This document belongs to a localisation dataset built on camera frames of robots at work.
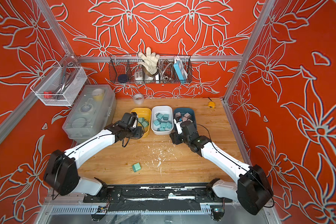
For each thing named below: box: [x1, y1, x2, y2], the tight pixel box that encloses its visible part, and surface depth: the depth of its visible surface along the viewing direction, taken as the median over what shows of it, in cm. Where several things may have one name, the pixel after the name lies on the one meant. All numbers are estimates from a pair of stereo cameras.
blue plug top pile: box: [155, 112, 164, 119], surface depth 109 cm
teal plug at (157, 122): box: [153, 119, 161, 126], surface depth 103 cm
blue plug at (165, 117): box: [162, 113, 169, 121], surface depth 108 cm
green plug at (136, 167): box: [129, 162, 142, 173], surface depth 83 cm
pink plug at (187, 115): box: [183, 112, 192, 119], surface depth 109 cm
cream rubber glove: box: [137, 47, 161, 75], surface depth 92 cm
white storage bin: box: [151, 105, 175, 135], surface depth 108 cm
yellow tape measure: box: [208, 101, 217, 109], surface depth 116 cm
